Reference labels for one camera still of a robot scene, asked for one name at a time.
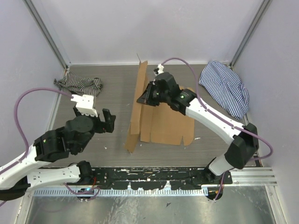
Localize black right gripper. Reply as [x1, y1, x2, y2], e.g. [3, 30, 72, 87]
[138, 81, 170, 106]

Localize brown cardboard box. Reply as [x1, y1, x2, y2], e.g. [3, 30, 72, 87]
[124, 61, 195, 153]

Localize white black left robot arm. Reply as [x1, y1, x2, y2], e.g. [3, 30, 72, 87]
[0, 109, 116, 201]

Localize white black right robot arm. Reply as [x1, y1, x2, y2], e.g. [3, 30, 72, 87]
[137, 72, 259, 184]

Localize black white striped cloth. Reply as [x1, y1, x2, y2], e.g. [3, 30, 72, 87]
[53, 71, 103, 97]

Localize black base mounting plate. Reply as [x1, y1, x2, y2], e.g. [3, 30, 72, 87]
[66, 167, 234, 190]

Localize blue white striped cloth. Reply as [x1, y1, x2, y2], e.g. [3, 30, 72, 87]
[199, 61, 249, 120]

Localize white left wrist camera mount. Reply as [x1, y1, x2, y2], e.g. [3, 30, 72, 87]
[71, 94, 98, 117]

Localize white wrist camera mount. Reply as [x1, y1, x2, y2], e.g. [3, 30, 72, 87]
[71, 94, 98, 117]
[154, 63, 164, 76]

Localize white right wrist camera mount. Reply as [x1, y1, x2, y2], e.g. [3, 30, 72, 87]
[154, 63, 164, 76]

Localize white slotted cable duct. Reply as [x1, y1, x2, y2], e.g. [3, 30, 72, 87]
[33, 187, 208, 197]

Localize left aluminium corner post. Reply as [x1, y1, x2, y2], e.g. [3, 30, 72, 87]
[23, 0, 69, 69]

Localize aluminium corner post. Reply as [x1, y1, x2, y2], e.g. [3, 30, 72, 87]
[23, 0, 69, 69]
[229, 0, 272, 68]

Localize aluminium rail beam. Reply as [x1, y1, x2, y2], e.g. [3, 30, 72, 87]
[228, 167, 277, 186]

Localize right aluminium corner post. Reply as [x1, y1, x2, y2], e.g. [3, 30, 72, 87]
[229, 0, 272, 68]

